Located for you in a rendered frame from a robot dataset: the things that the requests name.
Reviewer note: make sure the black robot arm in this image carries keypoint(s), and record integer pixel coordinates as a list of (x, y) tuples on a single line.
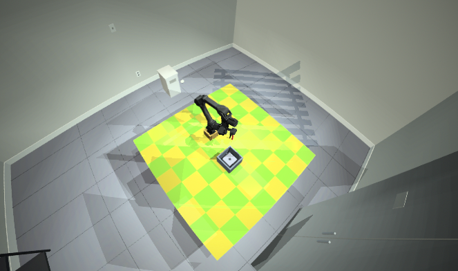
[(221, 109)]

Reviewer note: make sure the white square plate with hole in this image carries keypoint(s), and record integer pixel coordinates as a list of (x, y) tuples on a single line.
[(229, 160)]

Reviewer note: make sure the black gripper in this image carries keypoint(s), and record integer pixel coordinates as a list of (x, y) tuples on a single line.
[(232, 132)]

